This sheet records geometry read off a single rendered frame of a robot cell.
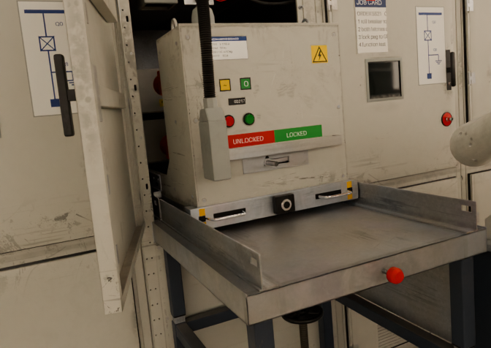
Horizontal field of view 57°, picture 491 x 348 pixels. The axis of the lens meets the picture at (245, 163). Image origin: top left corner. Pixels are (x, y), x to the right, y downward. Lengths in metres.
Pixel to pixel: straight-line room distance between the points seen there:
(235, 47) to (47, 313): 0.90
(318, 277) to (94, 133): 0.48
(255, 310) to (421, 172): 1.28
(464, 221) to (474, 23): 1.21
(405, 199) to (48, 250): 1.00
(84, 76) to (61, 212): 0.65
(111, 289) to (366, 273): 0.49
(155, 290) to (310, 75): 0.81
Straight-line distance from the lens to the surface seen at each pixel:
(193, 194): 1.22
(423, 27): 2.00
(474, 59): 2.21
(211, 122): 1.08
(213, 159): 1.08
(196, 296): 1.56
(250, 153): 1.20
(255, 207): 1.26
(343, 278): 0.93
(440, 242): 1.09
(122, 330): 1.51
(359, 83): 1.76
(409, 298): 1.41
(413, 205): 1.29
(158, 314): 1.54
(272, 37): 1.30
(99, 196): 0.80
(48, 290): 1.44
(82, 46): 0.80
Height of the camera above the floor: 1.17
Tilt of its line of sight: 7 degrees down
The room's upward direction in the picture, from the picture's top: 5 degrees counter-clockwise
